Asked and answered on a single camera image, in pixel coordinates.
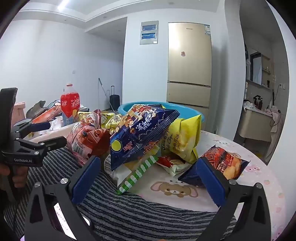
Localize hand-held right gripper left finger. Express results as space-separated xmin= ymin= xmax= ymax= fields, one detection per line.
xmin=24 ymin=156 xmax=102 ymax=241

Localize ceiling light strip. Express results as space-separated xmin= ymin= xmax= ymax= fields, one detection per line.
xmin=57 ymin=0 xmax=70 ymax=11

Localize red white snack packet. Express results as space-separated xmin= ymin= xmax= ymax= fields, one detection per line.
xmin=155 ymin=156 xmax=192 ymax=176

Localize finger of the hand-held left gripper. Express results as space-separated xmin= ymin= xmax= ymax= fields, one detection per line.
xmin=16 ymin=136 xmax=68 ymax=161
xmin=13 ymin=118 xmax=52 ymax=139

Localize person's left hand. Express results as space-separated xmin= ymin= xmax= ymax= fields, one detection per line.
xmin=0 ymin=163 xmax=30 ymax=190

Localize wall mirror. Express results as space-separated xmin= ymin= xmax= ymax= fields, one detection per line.
xmin=250 ymin=52 xmax=263 ymax=85

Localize grey electrical panel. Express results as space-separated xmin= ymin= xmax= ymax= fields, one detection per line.
xmin=139 ymin=20 xmax=160 ymax=45

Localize dark bottles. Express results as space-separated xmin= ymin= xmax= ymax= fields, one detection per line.
xmin=253 ymin=94 xmax=264 ymax=109

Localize dark red chip bag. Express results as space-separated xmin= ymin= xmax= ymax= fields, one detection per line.
xmin=178 ymin=145 xmax=251 ymax=188

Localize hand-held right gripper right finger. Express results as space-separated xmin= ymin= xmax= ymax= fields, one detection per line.
xmin=196 ymin=158 xmax=272 ymax=241

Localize beige vanity cabinet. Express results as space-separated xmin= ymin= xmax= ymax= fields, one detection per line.
xmin=238 ymin=104 xmax=275 ymax=142

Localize dark blue snack bag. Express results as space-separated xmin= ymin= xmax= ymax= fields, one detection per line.
xmin=109 ymin=104 xmax=180 ymax=171

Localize beige refrigerator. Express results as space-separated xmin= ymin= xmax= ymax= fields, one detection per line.
xmin=166 ymin=22 xmax=213 ymax=108

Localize grey striped towel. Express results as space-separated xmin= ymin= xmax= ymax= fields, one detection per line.
xmin=3 ymin=147 xmax=237 ymax=241

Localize white plastic bag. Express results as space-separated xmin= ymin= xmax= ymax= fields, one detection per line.
xmin=43 ymin=116 xmax=68 ymax=135

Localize orange flat packet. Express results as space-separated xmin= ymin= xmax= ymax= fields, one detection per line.
xmin=32 ymin=105 xmax=63 ymax=123

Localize yellow clear snack bag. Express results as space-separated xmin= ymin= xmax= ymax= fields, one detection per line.
xmin=136 ymin=139 xmax=161 ymax=160

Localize mop with metal handle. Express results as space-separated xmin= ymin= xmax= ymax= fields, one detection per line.
xmin=98 ymin=78 xmax=114 ymax=111

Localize yellow printed snack bag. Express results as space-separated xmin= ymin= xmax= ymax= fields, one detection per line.
xmin=100 ymin=112 xmax=123 ymax=131
xmin=77 ymin=111 xmax=98 ymax=124

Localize grey brown cloth bag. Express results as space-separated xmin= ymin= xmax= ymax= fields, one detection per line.
xmin=26 ymin=100 xmax=47 ymax=119

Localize red drink bottle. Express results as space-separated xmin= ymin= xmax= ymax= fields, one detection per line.
xmin=60 ymin=83 xmax=81 ymax=127

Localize pink red snack bag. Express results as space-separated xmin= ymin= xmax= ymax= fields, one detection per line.
xmin=66 ymin=109 xmax=111 ymax=166

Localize black suitcase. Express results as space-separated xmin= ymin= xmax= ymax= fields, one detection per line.
xmin=109 ymin=85 xmax=121 ymax=109

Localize blue plastic basin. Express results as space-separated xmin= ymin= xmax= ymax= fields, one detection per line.
xmin=118 ymin=101 xmax=202 ymax=131

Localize green striped clear snack bag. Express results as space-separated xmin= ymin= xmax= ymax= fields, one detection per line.
xmin=104 ymin=139 xmax=161 ymax=195

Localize pink printed tablecloth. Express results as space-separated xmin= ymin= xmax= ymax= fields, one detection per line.
xmin=30 ymin=129 xmax=292 ymax=241

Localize large yellow chip bag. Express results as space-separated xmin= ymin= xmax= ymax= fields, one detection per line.
xmin=161 ymin=114 xmax=202 ymax=163

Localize pink hanging towel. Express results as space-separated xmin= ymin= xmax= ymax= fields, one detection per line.
xmin=265 ymin=106 xmax=284 ymax=163

